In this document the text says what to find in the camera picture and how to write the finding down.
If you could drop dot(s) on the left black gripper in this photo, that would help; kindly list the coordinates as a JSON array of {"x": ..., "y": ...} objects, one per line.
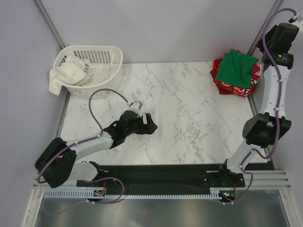
[{"x": 148, "y": 128}]

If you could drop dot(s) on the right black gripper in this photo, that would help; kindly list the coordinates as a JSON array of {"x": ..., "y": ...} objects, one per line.
[{"x": 270, "y": 35}]

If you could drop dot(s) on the green t-shirt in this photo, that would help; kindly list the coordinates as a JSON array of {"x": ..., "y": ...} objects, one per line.
[{"x": 236, "y": 69}]

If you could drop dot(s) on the white cream t-shirt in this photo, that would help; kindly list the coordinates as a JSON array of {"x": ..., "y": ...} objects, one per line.
[{"x": 71, "y": 72}]

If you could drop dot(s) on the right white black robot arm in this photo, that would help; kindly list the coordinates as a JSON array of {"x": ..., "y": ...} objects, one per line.
[{"x": 270, "y": 124}]

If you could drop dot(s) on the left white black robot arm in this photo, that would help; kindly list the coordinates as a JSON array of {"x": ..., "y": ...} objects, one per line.
[{"x": 59, "y": 161}]

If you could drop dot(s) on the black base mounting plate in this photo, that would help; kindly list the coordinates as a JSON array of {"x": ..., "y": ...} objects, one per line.
[{"x": 115, "y": 186}]

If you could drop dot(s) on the red printed folded t-shirt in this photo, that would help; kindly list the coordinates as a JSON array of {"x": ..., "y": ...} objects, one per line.
[{"x": 227, "y": 89}]

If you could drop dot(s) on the white plastic laundry basket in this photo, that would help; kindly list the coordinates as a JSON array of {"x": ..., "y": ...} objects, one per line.
[{"x": 102, "y": 63}]

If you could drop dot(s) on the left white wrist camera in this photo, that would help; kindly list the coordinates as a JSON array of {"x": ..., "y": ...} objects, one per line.
[{"x": 136, "y": 107}]

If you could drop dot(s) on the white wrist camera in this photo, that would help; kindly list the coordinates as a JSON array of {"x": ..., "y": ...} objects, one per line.
[
  {"x": 136, "y": 107},
  {"x": 297, "y": 22}
]

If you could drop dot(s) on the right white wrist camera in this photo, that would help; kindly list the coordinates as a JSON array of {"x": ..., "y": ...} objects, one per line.
[{"x": 297, "y": 22}]

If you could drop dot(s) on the white slotted cable duct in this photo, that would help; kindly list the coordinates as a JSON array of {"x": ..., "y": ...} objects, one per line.
[{"x": 93, "y": 194}]

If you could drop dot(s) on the left aluminium frame post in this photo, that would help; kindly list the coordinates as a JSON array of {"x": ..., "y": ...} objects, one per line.
[{"x": 49, "y": 23}]

